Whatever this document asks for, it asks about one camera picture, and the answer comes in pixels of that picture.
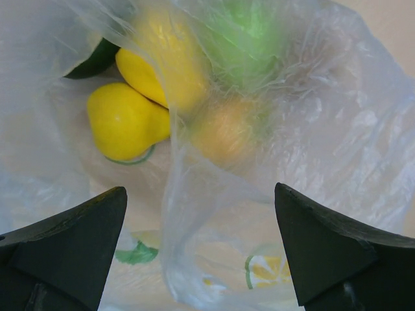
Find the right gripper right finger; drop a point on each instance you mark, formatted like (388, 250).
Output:
(339, 263)

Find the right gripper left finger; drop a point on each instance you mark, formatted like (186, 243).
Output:
(63, 261)

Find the yellow toy pear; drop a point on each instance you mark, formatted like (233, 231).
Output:
(124, 123)

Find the clear plastic bag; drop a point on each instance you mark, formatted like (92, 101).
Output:
(335, 122)

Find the brown kiwi in bag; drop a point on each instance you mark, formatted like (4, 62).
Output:
(225, 135)

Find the dark green fruit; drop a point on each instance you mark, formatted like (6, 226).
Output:
(100, 60)

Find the yellow fruit in bag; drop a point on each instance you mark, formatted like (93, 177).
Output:
(177, 72)

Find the green fruit in bag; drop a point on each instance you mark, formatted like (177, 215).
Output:
(245, 40)

